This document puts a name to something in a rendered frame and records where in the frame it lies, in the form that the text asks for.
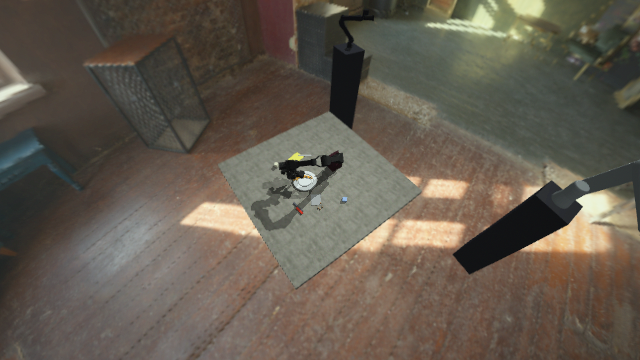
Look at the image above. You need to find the yellow flat rectangular pad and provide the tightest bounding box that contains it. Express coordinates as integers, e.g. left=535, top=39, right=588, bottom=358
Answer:
left=288, top=152, right=304, bottom=161

